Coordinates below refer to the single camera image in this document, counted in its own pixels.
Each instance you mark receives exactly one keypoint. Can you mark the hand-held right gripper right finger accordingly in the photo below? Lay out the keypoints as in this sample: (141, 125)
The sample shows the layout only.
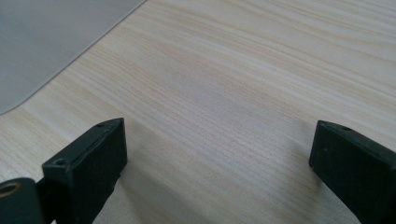
(358, 168)

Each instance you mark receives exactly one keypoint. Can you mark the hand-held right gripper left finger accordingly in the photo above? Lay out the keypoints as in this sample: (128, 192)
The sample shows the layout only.
(87, 165)

